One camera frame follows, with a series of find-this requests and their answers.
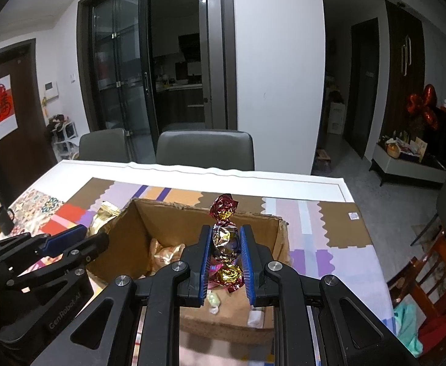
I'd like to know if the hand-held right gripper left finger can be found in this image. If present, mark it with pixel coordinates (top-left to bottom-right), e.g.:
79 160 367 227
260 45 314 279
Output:
30 225 213 366

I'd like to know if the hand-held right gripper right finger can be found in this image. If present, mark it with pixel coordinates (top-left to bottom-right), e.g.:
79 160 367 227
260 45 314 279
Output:
239 224 418 366

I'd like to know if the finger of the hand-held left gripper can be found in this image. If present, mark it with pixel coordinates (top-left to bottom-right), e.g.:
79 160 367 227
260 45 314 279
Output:
4 232 110 292
0 224 88 271

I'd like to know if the gold foil snack packet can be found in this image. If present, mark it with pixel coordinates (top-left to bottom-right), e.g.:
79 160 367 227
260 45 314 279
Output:
87 204 121 237

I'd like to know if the red gold foil candy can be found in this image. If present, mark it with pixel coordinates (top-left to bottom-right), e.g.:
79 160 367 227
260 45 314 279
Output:
207 194 244 293

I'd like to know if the brown cardboard box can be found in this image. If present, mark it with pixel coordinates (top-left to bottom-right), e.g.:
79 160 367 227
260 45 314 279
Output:
86 197 290 346

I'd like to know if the tan snack packet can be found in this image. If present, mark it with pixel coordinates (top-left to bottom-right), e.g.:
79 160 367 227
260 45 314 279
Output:
149 238 185 275

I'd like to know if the pale green candy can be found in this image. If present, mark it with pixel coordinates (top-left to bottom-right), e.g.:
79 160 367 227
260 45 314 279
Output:
207 290 222 315

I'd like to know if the black mug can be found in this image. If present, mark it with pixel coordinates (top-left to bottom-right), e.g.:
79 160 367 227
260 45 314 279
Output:
0 206 15 236

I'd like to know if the narrow grey dining chair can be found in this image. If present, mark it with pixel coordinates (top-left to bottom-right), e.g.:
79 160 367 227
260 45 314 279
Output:
78 129 129 163

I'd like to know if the white shelf with toys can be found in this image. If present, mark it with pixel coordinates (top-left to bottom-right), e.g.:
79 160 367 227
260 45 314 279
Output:
48 114 79 161

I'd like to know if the dark brown door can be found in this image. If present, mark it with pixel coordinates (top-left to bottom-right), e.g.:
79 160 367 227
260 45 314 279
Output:
0 39 58 206

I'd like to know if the wide grey dining chair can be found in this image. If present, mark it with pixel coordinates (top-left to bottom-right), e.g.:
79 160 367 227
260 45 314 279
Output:
156 130 255 171

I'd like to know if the red and white door poster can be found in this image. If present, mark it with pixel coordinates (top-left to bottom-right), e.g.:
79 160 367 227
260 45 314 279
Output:
0 75 19 141

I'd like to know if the white floor box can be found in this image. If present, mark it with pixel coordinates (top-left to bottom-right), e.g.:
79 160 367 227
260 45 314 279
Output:
329 101 346 135

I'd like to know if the teal cloth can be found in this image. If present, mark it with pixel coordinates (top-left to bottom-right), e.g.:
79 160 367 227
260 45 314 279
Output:
393 301 424 355

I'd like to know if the sliding glass door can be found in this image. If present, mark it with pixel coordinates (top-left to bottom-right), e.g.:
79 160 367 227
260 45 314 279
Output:
77 0 159 149

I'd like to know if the white low cabinet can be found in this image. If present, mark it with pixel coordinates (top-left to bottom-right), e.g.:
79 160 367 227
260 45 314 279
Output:
369 141 446 189

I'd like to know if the reddish wooden chair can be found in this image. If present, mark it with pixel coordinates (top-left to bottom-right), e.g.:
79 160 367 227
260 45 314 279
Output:
387 232 446 355

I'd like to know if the red cloth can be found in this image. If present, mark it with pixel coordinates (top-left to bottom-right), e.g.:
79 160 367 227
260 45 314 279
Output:
417 305 446 351

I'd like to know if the black range hood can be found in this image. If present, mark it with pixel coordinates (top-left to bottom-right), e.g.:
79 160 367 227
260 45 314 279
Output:
178 34 201 62

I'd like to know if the red foil balloon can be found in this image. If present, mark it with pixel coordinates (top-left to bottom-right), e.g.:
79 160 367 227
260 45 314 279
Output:
406 84 440 130

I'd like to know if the dark wardrobe with metal handles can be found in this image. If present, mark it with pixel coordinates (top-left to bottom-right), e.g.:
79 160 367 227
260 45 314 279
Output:
364 0 426 161

